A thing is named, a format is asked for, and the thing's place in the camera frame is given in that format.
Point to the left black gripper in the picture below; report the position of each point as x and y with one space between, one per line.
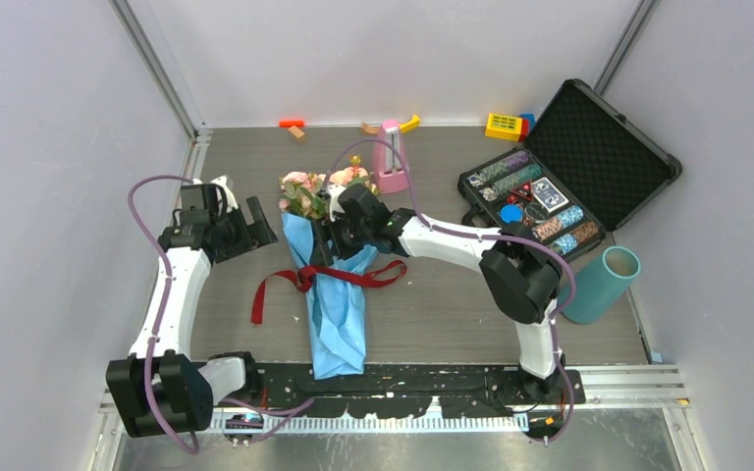
258 234

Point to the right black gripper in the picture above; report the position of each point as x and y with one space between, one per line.
322 232

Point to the red ribbon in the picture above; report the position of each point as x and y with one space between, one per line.
305 278

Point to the pink flower bouquet blue wrap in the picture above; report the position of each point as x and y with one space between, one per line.
335 309

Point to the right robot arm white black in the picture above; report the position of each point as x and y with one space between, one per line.
521 276

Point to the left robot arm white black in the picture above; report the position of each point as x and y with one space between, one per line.
157 389

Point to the teal cylindrical vase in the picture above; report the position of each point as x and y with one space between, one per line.
601 283

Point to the small wooden block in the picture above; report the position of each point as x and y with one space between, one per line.
297 133

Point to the orange red block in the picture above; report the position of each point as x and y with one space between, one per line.
291 124

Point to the pink metronome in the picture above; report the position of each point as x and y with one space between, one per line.
387 170

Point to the wooden curved block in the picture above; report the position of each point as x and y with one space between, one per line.
365 128

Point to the yellow curved block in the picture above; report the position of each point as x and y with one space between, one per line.
411 124

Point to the blue round chip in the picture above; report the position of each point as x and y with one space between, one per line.
511 214

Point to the yellow toy block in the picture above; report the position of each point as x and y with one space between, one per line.
506 127

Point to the playing card deck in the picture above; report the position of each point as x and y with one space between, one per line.
548 195

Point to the blue toy block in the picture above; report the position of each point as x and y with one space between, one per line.
528 121

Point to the black poker chip case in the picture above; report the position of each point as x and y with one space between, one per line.
606 166

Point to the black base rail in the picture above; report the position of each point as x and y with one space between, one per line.
394 391

